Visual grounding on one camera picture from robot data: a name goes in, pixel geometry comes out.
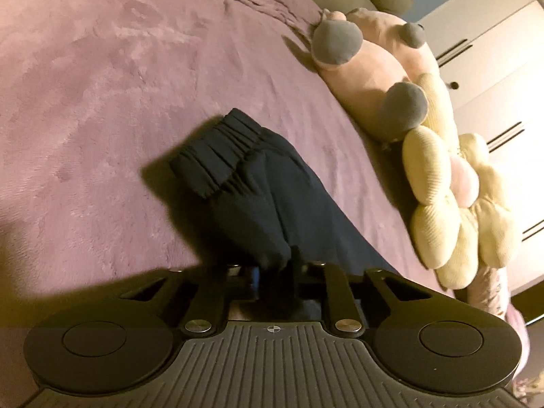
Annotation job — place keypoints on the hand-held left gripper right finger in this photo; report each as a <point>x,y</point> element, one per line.
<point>297,278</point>

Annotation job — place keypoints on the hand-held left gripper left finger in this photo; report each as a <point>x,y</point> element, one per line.
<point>253,282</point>

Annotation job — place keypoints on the dark navy pants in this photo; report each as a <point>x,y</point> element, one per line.
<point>263,187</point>

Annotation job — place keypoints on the cream flower cushion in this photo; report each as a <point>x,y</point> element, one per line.
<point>442,221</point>

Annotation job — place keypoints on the long pink rabbit plush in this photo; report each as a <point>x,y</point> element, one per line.
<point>493,293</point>

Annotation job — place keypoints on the pink plush toy grey feet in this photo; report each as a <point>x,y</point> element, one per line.
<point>365,72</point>

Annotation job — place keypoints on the white wardrobe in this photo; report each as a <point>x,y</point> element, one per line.
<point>488,72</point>

